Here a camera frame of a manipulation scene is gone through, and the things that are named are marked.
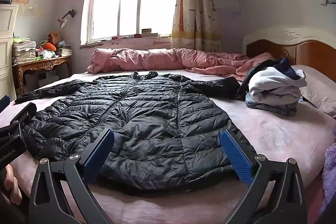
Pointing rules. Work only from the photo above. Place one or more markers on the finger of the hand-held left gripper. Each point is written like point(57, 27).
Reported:
point(4, 103)
point(25, 113)

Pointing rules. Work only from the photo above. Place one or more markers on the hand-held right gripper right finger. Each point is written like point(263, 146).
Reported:
point(236, 155)

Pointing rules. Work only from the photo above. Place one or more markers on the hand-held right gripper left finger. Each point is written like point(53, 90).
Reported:
point(98, 155)

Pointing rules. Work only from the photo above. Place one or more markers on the black down jacket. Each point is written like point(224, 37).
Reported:
point(147, 121)

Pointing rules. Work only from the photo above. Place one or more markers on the person's left hand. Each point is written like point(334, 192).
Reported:
point(13, 187)

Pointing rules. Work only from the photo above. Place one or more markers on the box under table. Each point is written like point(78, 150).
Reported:
point(48, 79)

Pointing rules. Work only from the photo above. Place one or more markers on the bed with pink sheet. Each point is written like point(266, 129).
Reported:
point(275, 134)

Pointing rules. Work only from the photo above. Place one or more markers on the white cabinet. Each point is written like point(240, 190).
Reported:
point(6, 50)

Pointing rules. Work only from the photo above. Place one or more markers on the carved wooden table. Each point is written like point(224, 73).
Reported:
point(44, 64)

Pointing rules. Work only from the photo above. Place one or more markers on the stack of papers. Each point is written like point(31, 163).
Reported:
point(23, 52)

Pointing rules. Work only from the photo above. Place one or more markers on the orange plush toy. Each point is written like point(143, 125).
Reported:
point(48, 46)

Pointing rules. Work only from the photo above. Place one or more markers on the stack of books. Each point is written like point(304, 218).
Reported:
point(64, 51)

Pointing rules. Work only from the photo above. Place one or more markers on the black garment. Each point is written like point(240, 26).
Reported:
point(252, 77)

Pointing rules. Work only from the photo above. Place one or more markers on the brown cardboard box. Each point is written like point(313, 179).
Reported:
point(55, 37)

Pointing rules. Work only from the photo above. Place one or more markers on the purple fleece cloth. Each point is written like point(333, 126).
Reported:
point(329, 169)

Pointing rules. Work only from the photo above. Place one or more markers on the navy garment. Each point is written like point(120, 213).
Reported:
point(287, 66)

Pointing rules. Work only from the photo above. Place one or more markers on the pink pillow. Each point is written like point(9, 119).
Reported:
point(320, 87)

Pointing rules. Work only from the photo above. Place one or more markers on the pink quilt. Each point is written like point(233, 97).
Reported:
point(157, 60)

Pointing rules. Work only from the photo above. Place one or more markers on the wooden headboard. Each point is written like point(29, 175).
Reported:
point(312, 52)

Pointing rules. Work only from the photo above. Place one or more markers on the books on windowsill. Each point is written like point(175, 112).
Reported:
point(149, 33)

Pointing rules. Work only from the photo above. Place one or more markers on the tree print curtain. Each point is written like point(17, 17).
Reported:
point(191, 3)

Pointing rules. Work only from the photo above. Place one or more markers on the wall lamp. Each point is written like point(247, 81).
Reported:
point(64, 19)

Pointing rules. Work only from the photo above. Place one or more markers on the white frame window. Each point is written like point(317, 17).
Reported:
point(131, 1)

